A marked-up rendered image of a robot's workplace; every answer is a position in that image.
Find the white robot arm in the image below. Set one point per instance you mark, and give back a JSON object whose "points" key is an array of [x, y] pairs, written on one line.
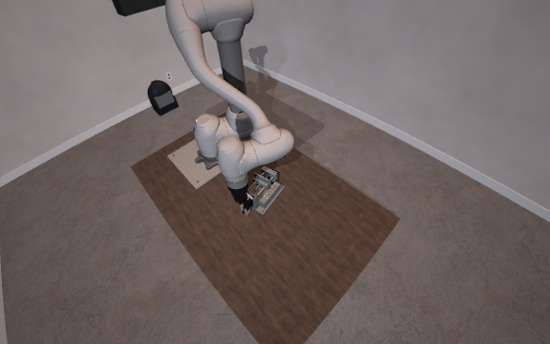
{"points": [[220, 139]]}

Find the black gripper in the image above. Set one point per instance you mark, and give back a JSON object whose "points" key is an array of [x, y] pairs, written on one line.
{"points": [[241, 194]]}

